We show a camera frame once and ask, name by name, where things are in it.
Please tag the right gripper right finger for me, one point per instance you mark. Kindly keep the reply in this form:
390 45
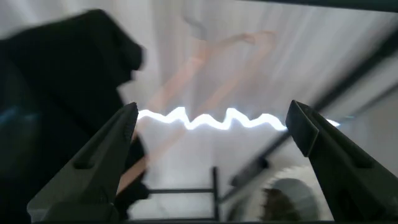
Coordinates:
357 186

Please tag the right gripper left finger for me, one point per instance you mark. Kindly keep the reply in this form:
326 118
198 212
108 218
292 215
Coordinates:
93 174

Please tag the black garment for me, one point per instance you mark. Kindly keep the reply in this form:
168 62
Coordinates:
62 77

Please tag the white laundry basket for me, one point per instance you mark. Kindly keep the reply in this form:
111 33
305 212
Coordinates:
298 189

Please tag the black clothes rack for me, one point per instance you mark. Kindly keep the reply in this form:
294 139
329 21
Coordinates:
214 193

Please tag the white curtain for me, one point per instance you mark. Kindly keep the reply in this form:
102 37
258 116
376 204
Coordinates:
311 46

